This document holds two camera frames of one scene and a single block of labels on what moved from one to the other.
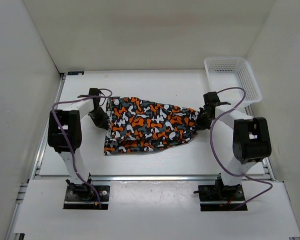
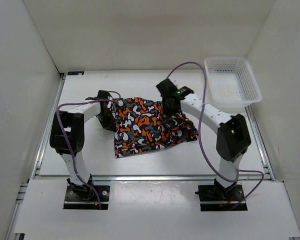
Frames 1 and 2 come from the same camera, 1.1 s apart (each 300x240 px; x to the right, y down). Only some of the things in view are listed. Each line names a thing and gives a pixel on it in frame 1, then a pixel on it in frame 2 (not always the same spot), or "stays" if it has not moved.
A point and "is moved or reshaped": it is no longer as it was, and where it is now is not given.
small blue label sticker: (75, 73) stays
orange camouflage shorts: (136, 125) is moved or reshaped
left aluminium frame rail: (34, 169) stays
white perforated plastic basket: (223, 73) stays
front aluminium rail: (173, 178) stays
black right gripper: (201, 125) -> (168, 111)
